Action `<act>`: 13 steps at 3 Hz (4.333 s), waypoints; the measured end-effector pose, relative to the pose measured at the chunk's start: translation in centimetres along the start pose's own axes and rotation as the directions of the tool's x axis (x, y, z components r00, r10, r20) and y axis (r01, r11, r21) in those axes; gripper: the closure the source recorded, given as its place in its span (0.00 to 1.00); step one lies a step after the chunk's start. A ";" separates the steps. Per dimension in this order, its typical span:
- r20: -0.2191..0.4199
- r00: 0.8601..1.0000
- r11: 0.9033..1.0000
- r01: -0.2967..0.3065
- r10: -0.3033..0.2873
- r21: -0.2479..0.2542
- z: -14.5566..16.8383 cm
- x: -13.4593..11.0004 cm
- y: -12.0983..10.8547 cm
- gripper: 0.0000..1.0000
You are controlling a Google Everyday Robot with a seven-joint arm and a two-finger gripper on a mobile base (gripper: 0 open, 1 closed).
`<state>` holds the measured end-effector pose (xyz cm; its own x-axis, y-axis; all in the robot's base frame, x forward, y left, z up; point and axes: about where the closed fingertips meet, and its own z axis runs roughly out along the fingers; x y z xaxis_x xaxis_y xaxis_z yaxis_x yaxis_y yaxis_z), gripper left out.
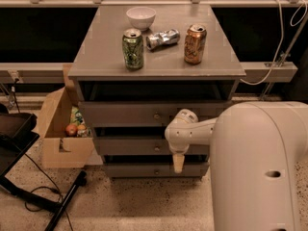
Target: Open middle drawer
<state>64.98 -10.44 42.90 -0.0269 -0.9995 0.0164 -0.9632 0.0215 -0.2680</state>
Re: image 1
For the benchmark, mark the red apple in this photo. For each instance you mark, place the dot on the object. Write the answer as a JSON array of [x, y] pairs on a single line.
[[71, 130]]

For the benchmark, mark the white ceramic bowl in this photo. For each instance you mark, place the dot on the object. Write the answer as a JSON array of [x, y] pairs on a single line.
[[141, 17]]

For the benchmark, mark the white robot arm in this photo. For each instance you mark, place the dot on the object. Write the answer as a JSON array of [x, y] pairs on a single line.
[[254, 147]]

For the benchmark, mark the green snack bag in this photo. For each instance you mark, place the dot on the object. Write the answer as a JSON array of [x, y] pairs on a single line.
[[76, 116]]

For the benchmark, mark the black stand with tray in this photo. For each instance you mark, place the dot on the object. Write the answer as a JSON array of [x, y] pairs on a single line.
[[16, 138]]

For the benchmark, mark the orange soda can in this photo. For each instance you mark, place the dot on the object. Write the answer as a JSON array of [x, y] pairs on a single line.
[[195, 43]]

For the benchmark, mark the grey drawer cabinet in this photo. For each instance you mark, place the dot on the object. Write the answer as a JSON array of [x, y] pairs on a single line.
[[100, 75]]

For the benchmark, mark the green soda can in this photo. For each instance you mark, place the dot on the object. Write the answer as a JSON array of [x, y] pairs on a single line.
[[132, 48]]

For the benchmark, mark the metal railing frame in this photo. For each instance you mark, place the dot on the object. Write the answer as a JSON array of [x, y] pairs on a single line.
[[39, 36]]

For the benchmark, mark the grey drawer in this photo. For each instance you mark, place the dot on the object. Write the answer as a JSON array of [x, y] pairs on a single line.
[[154, 170], [117, 147], [147, 113]]

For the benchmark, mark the grey bottom drawer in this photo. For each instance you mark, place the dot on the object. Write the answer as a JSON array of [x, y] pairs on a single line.
[[154, 170]]

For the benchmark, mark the crushed silver can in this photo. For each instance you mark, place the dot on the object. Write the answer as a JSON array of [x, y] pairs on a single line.
[[162, 38]]

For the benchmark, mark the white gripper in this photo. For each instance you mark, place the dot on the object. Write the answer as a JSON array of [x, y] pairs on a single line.
[[179, 149]]

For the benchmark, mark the cardboard box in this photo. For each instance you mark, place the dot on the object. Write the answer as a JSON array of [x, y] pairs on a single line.
[[59, 150]]

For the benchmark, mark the grey top drawer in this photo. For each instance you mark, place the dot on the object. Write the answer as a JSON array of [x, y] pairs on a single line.
[[147, 113]]

